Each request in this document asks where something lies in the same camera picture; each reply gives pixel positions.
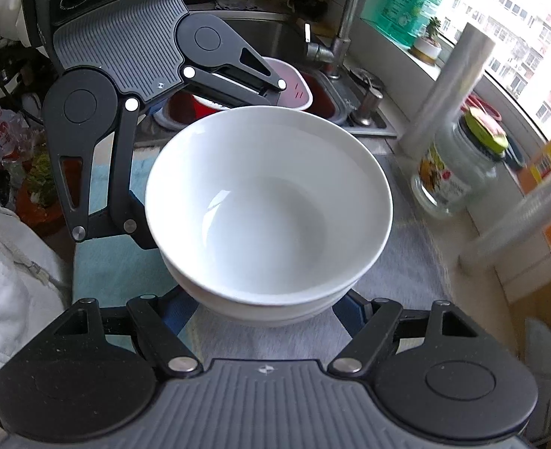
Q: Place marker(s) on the orange red container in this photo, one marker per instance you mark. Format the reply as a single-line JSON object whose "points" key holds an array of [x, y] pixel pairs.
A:
{"points": [[37, 217]]}

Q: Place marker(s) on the glass jar yellow green lid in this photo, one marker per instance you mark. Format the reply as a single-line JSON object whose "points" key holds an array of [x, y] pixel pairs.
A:
{"points": [[453, 173]]}

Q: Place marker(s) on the green detergent bottle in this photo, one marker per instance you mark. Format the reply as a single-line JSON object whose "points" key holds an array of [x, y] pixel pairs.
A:
{"points": [[404, 0]]}

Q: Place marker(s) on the stainless steel sink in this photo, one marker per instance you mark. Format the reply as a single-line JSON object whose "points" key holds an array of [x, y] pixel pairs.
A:
{"points": [[275, 32]]}

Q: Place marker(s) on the white red printed plastic bag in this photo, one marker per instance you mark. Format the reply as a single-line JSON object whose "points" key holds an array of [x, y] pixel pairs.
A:
{"points": [[2, 131]]}

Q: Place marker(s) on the steel kitchen faucet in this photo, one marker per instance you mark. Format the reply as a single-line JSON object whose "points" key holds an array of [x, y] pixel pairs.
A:
{"points": [[345, 18]]}

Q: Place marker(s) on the small potted plant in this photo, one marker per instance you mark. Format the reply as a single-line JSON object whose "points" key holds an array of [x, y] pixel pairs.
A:
{"points": [[427, 44]]}

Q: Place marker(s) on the grey checked table mat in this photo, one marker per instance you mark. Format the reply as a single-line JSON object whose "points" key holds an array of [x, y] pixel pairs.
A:
{"points": [[397, 266]]}

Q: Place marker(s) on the green leafy vegetable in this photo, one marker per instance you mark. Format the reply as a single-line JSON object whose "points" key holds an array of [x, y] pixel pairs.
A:
{"points": [[41, 180]]}

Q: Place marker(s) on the teal printed mat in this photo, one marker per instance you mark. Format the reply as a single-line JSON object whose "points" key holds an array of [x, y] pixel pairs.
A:
{"points": [[102, 271]]}

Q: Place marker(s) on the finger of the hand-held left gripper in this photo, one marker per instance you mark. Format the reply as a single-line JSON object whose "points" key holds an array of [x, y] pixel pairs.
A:
{"points": [[238, 85], [122, 187]]}

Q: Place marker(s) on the red plastic basin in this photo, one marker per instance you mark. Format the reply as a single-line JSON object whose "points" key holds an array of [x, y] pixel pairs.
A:
{"points": [[322, 98]]}

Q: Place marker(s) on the teal plastic bottle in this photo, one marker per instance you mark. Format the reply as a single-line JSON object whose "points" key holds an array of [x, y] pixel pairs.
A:
{"points": [[436, 0]]}

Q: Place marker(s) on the dark round lid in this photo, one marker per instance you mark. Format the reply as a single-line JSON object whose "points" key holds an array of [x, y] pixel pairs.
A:
{"points": [[514, 159]]}

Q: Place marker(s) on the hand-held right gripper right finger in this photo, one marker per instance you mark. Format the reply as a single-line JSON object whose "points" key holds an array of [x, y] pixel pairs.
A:
{"points": [[352, 315]]}

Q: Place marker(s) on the person's white jacket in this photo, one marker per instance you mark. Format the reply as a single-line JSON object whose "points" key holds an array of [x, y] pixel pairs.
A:
{"points": [[13, 290]]}

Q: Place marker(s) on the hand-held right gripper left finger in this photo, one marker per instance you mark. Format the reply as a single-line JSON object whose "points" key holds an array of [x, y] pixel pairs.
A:
{"points": [[160, 332]]}

